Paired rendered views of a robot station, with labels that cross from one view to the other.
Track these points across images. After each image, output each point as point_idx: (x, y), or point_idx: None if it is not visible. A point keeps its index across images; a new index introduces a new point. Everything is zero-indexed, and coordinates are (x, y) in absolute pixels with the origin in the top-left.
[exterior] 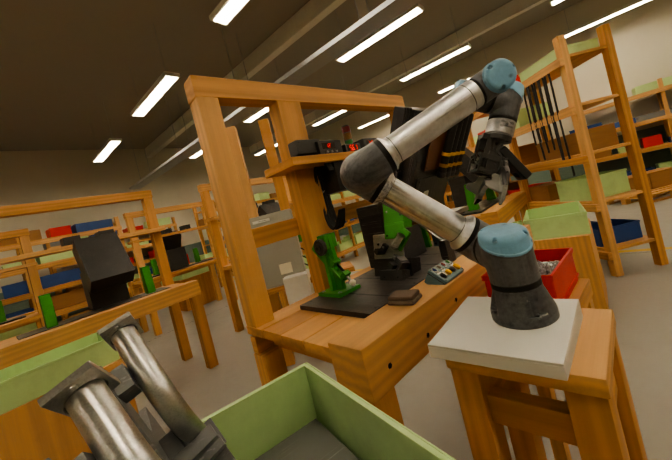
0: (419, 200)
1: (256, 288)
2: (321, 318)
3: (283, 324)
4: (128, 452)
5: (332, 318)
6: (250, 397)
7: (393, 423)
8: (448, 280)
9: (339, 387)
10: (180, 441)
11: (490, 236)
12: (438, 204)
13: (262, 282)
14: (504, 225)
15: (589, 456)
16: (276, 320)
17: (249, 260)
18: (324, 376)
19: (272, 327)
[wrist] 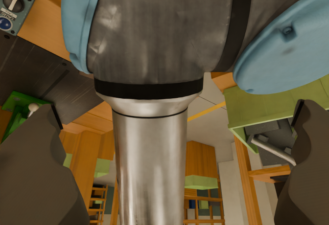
0: (182, 217)
1: (87, 163)
2: (99, 110)
3: (101, 125)
4: None
5: (103, 104)
6: (241, 137)
7: (327, 109)
8: None
9: (273, 120)
10: None
11: (299, 86)
12: (173, 191)
13: (80, 165)
14: (294, 52)
15: None
16: (88, 128)
17: (82, 191)
18: (255, 123)
19: (104, 129)
